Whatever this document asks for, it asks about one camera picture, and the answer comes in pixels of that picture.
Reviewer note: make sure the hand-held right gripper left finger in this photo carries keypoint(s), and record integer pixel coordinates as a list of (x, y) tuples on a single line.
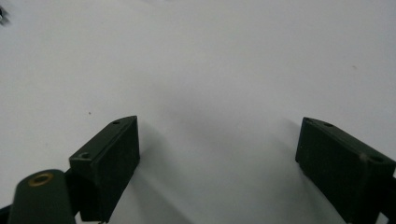
[(106, 168)]

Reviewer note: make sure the small dark object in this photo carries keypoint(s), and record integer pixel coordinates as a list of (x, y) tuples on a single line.
[(3, 17)]

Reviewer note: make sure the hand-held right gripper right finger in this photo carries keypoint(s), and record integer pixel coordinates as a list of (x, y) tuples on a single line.
[(342, 168)]

